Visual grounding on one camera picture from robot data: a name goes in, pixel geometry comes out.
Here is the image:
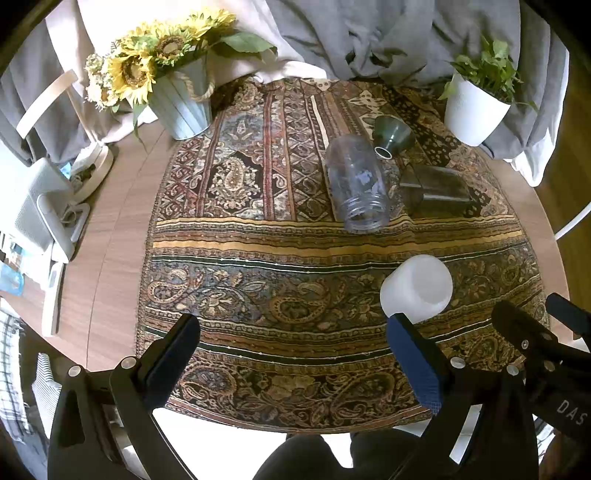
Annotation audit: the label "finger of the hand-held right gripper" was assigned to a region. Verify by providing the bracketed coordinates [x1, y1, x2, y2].
[546, 293, 591, 334]
[491, 300, 561, 370]

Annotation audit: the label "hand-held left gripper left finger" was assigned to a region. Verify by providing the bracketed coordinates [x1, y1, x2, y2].
[47, 314, 201, 480]

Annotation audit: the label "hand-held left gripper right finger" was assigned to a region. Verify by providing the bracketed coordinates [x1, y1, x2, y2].
[386, 313, 541, 480]

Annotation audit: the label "white plastic cup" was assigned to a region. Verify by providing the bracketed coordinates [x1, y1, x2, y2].
[379, 255, 454, 325]

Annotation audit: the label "dark square glass cup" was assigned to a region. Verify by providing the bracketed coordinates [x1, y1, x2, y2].
[398, 165, 472, 217]

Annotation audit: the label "dark green stemmed cup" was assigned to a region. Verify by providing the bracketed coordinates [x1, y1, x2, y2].
[372, 115, 415, 161]

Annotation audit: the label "person's legs in dark trousers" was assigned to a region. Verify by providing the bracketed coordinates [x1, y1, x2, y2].
[252, 429, 446, 480]

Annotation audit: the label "white flat remote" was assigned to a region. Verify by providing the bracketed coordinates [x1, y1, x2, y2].
[41, 261, 64, 337]

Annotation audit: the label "paisley patterned table cloth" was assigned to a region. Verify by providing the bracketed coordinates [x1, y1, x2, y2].
[134, 78, 552, 435]

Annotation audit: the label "checked cloth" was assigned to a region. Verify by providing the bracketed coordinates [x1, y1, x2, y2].
[0, 309, 34, 446]

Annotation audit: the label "blue packet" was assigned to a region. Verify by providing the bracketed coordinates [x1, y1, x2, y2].
[0, 262, 25, 297]

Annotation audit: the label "clear glass jar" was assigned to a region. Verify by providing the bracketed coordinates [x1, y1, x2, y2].
[326, 135, 391, 232]

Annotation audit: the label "white perforated appliance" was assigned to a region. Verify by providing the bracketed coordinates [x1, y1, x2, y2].
[0, 157, 88, 265]

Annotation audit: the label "white desk lamp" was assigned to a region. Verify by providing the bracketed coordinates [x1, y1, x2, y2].
[17, 69, 115, 204]

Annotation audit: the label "white plant pot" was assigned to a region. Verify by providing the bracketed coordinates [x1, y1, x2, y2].
[444, 74, 512, 147]

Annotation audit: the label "green potted plant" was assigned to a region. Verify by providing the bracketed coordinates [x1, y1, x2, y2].
[438, 34, 539, 112]

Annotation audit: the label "pale blue slatted bucket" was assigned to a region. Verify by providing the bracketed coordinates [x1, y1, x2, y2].
[150, 51, 215, 140]

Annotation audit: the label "artificial sunflower bouquet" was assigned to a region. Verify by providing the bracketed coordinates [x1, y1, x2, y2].
[84, 8, 278, 139]

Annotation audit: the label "grey blanket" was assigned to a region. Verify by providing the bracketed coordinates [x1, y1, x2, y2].
[265, 0, 571, 186]

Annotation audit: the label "beige cloth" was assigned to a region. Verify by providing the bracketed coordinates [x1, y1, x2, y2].
[45, 0, 326, 145]

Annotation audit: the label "white curved chair rail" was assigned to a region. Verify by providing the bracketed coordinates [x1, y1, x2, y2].
[554, 211, 591, 241]

